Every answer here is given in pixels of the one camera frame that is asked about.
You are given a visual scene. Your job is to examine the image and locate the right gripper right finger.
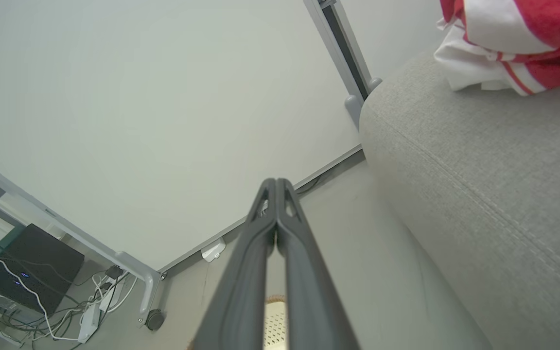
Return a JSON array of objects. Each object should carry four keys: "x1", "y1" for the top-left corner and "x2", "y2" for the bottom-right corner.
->
[{"x1": 276, "y1": 178, "x2": 361, "y2": 350}]

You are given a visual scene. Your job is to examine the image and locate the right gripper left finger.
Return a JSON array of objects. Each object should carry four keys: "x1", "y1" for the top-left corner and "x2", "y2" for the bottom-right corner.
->
[{"x1": 189, "y1": 178, "x2": 279, "y2": 350}]

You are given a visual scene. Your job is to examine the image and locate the white garment with red trim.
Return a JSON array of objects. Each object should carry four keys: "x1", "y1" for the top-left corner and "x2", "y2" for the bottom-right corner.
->
[{"x1": 433, "y1": 0, "x2": 553, "y2": 96}]

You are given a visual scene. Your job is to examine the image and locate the red basketball jersey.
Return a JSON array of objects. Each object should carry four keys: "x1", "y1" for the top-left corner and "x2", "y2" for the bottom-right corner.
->
[{"x1": 439, "y1": 0, "x2": 560, "y2": 90}]

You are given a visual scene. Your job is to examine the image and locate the perforated cream laundry basket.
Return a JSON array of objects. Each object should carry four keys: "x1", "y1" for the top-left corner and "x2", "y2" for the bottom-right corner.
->
[{"x1": 263, "y1": 295, "x2": 289, "y2": 350}]

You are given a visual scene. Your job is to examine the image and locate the grey fabric sofa seat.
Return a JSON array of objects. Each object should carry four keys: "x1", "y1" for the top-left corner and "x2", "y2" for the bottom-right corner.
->
[{"x1": 359, "y1": 46, "x2": 560, "y2": 350}]

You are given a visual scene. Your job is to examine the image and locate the black caster wheel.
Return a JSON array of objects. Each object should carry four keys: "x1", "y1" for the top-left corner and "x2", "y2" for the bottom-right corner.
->
[{"x1": 145, "y1": 309, "x2": 166, "y2": 332}]

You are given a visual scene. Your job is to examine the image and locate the white power strip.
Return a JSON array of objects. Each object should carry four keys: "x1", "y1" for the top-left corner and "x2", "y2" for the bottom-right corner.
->
[{"x1": 77, "y1": 302, "x2": 102, "y2": 344}]

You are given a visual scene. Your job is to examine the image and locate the black computer box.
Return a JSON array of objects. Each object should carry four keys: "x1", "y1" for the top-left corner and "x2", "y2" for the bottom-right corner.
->
[{"x1": 0, "y1": 224, "x2": 85, "y2": 316}]

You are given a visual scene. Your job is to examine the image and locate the black floor cables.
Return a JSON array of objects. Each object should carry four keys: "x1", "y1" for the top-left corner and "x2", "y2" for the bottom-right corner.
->
[{"x1": 0, "y1": 224, "x2": 135, "y2": 348}]

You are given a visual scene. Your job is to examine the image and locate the white floor cable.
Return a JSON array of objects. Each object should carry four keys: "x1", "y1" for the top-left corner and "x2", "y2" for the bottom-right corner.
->
[{"x1": 0, "y1": 238, "x2": 140, "y2": 342}]

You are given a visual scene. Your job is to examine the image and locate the large white partition grey frame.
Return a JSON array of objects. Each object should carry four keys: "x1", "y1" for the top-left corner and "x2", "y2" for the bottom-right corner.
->
[{"x1": 0, "y1": 0, "x2": 384, "y2": 327}]

